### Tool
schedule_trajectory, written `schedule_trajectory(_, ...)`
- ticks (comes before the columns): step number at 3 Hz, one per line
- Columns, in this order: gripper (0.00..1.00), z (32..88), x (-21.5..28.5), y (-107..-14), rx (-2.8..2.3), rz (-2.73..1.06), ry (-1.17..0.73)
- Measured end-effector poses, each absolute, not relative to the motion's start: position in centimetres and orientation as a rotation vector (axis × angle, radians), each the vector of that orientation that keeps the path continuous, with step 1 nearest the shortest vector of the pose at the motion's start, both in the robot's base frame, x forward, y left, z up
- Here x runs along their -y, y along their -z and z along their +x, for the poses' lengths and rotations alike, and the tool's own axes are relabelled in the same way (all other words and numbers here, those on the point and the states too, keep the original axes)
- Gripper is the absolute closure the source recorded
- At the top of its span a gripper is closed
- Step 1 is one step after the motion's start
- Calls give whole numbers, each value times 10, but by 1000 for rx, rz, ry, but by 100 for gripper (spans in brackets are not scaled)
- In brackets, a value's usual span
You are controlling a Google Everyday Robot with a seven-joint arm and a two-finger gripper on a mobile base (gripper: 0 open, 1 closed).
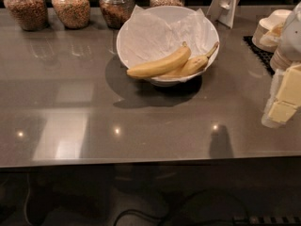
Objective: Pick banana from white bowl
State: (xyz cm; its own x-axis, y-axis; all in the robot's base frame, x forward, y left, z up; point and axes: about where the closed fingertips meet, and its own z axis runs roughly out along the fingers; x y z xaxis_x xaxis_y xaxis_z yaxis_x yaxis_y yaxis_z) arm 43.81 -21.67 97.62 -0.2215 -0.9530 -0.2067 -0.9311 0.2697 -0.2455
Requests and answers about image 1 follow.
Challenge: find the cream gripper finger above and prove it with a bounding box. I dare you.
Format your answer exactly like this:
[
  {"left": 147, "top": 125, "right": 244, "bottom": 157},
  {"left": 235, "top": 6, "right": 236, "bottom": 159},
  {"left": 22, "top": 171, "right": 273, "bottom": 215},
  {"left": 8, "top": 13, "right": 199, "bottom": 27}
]
[
  {"left": 268, "top": 101, "right": 297, "bottom": 123},
  {"left": 277, "top": 64, "right": 301, "bottom": 107}
]

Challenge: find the white bowl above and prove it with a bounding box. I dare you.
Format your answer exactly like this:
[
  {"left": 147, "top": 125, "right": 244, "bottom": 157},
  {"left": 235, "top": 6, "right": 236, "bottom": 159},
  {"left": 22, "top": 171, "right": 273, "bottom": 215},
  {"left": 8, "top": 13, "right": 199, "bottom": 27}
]
[{"left": 117, "top": 6, "right": 219, "bottom": 87}]

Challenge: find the rear paper plate stack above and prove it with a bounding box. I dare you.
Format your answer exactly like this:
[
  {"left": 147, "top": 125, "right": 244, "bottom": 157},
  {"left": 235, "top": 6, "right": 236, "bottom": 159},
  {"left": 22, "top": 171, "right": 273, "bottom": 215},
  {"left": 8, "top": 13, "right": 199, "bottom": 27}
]
[{"left": 252, "top": 9, "right": 292, "bottom": 53}]

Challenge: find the black power strip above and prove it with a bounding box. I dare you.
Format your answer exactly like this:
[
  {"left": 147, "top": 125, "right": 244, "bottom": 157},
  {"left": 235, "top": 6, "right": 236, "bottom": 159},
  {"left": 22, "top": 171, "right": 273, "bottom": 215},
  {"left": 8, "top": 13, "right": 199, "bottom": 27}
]
[{"left": 232, "top": 216, "right": 301, "bottom": 226}]

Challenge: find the paper plate stack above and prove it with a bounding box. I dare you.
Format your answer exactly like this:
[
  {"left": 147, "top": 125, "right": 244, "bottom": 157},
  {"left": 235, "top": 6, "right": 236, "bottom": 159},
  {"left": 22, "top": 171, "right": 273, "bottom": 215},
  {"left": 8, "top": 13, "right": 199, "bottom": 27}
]
[
  {"left": 252, "top": 9, "right": 292, "bottom": 53},
  {"left": 270, "top": 48, "right": 293, "bottom": 72}
]

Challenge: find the front paper plate stack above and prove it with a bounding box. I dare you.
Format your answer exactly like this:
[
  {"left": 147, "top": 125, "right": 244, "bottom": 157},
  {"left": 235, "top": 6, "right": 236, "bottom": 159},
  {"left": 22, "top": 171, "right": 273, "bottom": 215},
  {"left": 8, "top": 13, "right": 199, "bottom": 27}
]
[{"left": 270, "top": 48, "right": 293, "bottom": 72}]

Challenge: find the leftmost glass grain jar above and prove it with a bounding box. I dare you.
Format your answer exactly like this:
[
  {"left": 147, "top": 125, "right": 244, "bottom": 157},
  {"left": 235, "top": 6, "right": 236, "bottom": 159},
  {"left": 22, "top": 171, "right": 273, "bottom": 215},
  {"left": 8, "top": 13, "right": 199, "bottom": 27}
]
[{"left": 4, "top": 0, "right": 48, "bottom": 31}]

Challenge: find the white paper liner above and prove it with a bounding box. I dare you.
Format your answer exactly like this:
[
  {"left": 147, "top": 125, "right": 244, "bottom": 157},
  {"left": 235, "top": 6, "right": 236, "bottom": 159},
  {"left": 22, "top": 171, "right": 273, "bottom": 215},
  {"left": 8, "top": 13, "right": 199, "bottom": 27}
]
[{"left": 117, "top": 6, "right": 219, "bottom": 68}]

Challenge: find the black floor cable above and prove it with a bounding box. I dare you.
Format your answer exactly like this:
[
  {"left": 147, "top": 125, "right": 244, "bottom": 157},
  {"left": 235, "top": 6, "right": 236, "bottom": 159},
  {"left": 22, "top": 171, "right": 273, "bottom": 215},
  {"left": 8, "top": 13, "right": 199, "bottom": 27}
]
[{"left": 112, "top": 188, "right": 252, "bottom": 226}]

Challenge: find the yellow banana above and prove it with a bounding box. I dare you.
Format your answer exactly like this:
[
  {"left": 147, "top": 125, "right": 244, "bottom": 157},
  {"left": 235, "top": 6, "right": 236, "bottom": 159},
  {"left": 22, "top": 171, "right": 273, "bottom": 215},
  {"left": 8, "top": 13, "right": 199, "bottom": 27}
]
[
  {"left": 161, "top": 41, "right": 219, "bottom": 79},
  {"left": 127, "top": 42, "right": 191, "bottom": 79}
]

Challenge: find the white sign stand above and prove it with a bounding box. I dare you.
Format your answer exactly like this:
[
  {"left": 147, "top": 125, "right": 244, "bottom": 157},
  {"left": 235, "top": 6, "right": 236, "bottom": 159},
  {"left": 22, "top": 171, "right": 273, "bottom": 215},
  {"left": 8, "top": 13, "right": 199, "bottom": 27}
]
[{"left": 207, "top": 0, "right": 240, "bottom": 28}]

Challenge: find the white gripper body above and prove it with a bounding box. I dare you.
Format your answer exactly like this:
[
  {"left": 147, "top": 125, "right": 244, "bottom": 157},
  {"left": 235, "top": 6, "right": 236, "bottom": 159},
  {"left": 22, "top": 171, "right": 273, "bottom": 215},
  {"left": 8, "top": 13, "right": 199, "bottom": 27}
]
[{"left": 261, "top": 69, "right": 287, "bottom": 128}]

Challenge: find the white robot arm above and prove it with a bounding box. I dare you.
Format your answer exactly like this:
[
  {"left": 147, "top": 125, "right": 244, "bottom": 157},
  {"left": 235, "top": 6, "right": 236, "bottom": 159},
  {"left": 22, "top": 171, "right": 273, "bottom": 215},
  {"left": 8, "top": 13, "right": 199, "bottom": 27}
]
[{"left": 261, "top": 3, "right": 301, "bottom": 128}]

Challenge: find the black rubber mat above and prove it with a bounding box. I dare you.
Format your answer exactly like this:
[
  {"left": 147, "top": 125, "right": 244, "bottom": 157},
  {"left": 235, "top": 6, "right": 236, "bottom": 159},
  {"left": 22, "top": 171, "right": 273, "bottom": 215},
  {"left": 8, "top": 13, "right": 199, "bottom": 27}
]
[{"left": 243, "top": 36, "right": 275, "bottom": 76}]

